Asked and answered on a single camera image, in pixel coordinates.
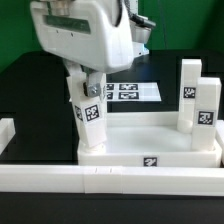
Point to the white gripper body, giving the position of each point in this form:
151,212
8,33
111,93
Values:
93,33

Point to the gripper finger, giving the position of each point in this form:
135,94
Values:
94,84

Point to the white desk top tray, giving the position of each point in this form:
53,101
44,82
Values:
147,139

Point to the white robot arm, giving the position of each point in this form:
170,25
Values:
136,23

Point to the white front fence bar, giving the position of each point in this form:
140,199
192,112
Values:
112,180

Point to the white marker base plate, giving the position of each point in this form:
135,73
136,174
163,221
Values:
133,92

